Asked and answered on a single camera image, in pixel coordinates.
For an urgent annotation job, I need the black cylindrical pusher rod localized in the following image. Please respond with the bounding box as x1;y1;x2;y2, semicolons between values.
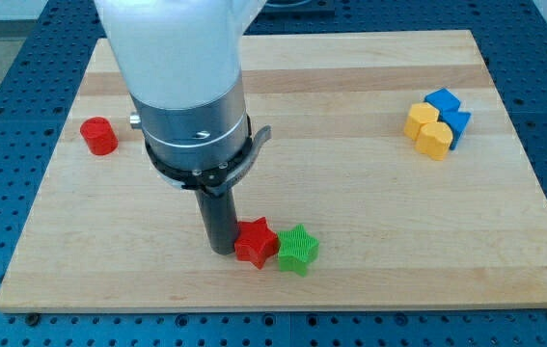
195;190;239;255

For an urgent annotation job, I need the red cylinder block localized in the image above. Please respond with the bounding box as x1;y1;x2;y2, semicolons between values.
79;117;119;156

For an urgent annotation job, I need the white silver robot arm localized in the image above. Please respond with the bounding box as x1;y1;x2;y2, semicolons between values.
95;0;271;254

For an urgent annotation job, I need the red star block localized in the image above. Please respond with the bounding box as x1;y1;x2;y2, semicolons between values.
234;217;279;269

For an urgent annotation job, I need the green star block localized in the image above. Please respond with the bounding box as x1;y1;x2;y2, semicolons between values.
277;224;319;277

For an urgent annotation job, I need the wooden board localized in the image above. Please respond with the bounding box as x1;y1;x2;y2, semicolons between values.
0;30;547;313

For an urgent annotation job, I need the yellow hexagon block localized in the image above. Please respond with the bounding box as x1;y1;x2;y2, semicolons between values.
403;102;440;140

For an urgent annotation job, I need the yellow heart block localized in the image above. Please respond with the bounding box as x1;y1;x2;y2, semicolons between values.
415;121;453;161

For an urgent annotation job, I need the blue cube block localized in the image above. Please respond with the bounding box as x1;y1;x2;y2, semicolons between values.
424;88;461;113

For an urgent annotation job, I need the blue triangle block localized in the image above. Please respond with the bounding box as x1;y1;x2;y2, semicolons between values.
439;111;472;150

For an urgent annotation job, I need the blue perforated table frame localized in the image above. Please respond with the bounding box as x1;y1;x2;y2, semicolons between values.
0;0;547;346

